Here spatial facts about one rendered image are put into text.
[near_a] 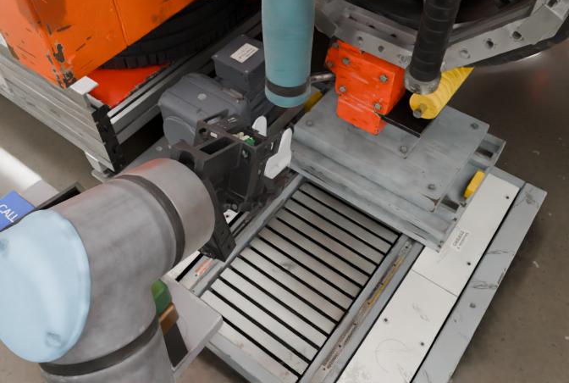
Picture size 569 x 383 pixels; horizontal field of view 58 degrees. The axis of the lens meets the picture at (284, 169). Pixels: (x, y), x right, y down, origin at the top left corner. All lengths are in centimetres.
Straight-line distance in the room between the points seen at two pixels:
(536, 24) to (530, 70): 119
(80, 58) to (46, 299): 73
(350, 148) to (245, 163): 79
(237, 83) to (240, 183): 70
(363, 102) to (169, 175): 65
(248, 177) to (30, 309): 23
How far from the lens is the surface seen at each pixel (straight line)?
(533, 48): 94
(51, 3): 97
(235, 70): 117
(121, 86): 142
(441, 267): 130
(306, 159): 133
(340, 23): 97
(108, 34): 105
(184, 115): 113
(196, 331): 79
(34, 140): 176
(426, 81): 65
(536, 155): 172
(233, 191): 52
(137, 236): 39
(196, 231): 44
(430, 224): 128
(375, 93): 100
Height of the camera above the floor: 118
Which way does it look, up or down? 51 degrees down
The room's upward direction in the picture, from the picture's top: straight up
